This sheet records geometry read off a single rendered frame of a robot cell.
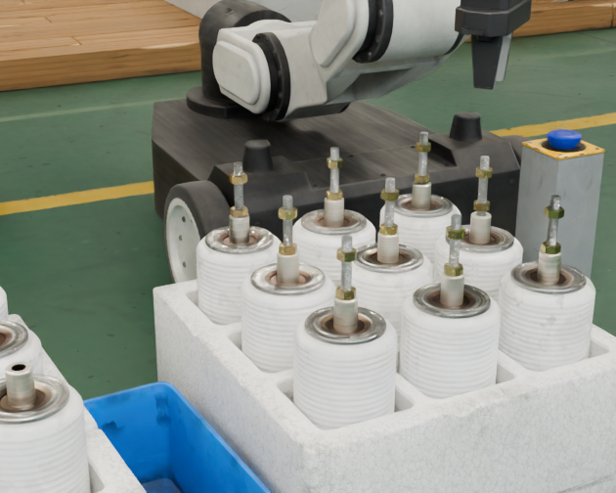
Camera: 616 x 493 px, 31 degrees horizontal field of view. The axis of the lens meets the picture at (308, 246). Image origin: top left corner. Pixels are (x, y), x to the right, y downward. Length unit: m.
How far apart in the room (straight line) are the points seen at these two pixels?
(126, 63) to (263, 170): 1.47
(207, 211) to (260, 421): 0.51
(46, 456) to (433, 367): 0.38
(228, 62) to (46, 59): 1.14
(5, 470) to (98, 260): 0.95
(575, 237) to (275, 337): 0.45
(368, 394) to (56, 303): 0.78
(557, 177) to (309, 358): 0.46
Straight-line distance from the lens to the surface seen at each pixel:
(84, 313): 1.66
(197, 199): 1.53
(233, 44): 1.86
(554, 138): 1.36
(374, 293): 1.15
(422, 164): 1.31
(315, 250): 1.24
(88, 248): 1.89
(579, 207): 1.38
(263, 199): 1.54
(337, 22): 1.49
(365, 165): 1.67
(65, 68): 2.96
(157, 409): 1.23
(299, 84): 1.73
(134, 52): 3.00
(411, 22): 1.47
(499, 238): 1.25
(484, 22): 1.12
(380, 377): 1.02
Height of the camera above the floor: 0.71
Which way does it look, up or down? 22 degrees down
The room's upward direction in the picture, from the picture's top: straight up
